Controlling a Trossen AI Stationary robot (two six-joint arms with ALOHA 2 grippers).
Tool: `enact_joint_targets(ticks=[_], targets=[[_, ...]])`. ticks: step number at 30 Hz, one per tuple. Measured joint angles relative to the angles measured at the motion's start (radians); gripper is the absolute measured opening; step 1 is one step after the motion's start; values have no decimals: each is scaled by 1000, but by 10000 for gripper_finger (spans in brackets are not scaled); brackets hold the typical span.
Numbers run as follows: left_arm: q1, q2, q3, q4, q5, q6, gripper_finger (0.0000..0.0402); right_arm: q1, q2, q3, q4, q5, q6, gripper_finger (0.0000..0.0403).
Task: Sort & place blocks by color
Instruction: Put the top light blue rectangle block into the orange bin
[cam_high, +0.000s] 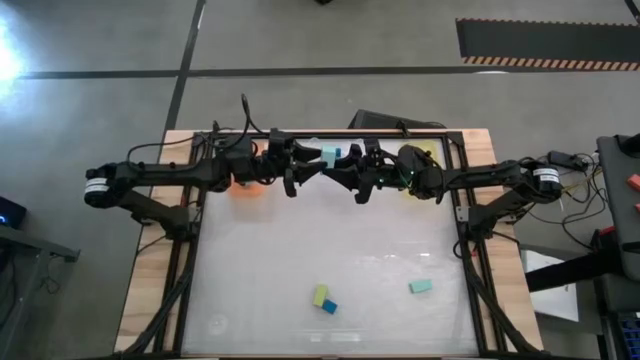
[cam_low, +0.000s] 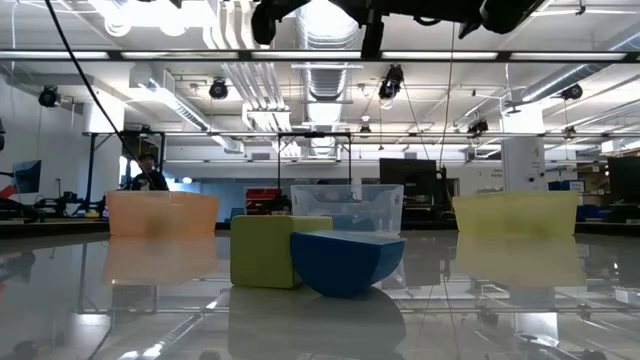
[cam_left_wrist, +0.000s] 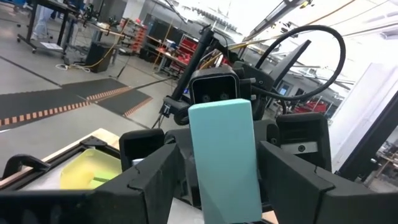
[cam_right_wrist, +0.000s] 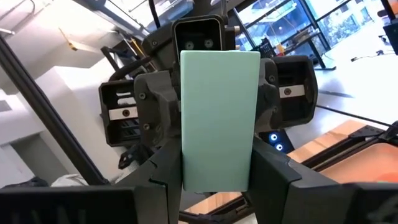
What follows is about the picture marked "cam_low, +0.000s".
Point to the blue computer monitor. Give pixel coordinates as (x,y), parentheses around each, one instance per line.
(27,176)

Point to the black metal rig frame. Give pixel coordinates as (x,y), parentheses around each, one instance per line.
(142,145)

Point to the blue half-cylinder foam block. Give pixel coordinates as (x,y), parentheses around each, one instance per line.
(345,265)

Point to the black hanging camera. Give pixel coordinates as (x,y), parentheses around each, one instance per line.
(218,89)
(477,126)
(391,82)
(571,91)
(48,96)

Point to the orange translucent plastic bin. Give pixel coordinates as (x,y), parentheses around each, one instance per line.
(150,210)

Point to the person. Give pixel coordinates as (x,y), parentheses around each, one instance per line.
(148,177)

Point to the corrugated silver ventilation duct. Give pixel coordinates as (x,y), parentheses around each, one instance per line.
(325,80)

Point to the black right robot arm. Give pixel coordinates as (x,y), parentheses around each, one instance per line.
(425,7)

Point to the yellow translucent plastic bin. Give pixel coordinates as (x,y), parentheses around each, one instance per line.
(515,215)

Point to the clear plastic bin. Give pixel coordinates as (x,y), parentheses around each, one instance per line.
(320,200)

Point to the blue storage bins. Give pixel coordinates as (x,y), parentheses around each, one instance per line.
(565,185)

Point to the black aluminium table frame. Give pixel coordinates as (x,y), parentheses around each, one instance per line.
(225,226)

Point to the big green foam block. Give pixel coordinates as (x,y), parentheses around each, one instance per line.
(260,250)

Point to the red storage bins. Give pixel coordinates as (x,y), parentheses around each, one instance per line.
(262,194)

